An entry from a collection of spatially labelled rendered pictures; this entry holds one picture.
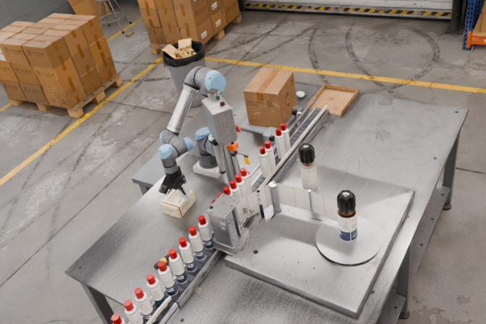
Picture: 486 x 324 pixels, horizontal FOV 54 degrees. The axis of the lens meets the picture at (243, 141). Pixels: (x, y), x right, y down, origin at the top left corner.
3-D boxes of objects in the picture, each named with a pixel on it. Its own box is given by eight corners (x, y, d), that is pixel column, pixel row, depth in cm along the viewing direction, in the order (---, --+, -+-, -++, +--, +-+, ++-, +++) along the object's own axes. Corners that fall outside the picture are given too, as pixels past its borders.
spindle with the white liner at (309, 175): (314, 197, 255) (309, 152, 238) (299, 192, 260) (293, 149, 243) (321, 186, 261) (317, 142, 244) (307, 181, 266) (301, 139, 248)
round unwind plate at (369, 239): (367, 274, 211) (367, 273, 210) (304, 252, 226) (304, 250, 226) (390, 227, 230) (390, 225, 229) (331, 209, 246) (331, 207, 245)
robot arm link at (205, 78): (220, 147, 290) (209, 63, 262) (236, 156, 280) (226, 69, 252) (205, 155, 284) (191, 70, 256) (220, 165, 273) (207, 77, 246)
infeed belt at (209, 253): (177, 307, 218) (175, 301, 216) (163, 299, 223) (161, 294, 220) (327, 114, 322) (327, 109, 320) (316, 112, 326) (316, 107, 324)
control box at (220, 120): (220, 147, 236) (212, 115, 225) (208, 130, 249) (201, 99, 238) (239, 139, 238) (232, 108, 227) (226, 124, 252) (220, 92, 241)
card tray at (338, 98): (341, 116, 320) (341, 111, 317) (306, 109, 333) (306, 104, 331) (358, 93, 338) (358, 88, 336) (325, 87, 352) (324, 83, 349)
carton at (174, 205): (180, 218, 266) (176, 209, 262) (163, 212, 272) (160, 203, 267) (196, 199, 276) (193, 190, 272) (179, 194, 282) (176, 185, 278)
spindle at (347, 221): (353, 247, 222) (351, 202, 206) (335, 241, 227) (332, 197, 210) (360, 234, 228) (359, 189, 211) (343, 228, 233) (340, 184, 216)
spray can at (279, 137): (283, 160, 284) (280, 132, 272) (276, 158, 287) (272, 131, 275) (288, 155, 287) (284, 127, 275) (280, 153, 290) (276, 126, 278)
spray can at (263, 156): (268, 179, 273) (263, 151, 261) (260, 177, 275) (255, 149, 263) (273, 173, 276) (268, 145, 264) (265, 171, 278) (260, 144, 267)
